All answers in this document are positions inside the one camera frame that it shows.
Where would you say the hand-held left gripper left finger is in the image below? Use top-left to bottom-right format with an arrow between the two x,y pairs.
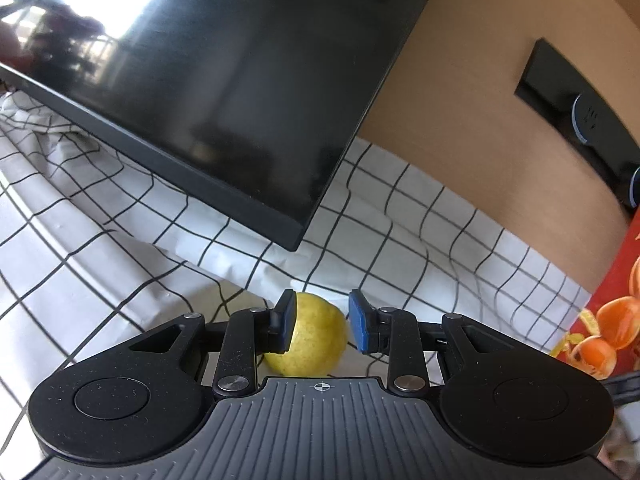
129,289 -> 297,397

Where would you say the black wall socket strip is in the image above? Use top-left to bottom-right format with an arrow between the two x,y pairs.
515,37 -> 640,211

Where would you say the small yellow pear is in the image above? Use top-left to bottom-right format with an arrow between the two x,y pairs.
262,292 -> 348,376

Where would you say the red box with orange print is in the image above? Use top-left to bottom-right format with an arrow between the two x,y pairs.
549,210 -> 640,381

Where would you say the white black checked cloth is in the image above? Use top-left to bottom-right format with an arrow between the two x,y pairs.
0,90 -> 593,461

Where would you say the black monitor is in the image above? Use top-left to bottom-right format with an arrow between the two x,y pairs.
0,0 -> 451,252

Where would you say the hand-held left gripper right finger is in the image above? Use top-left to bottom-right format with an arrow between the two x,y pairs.
348,289 -> 506,393

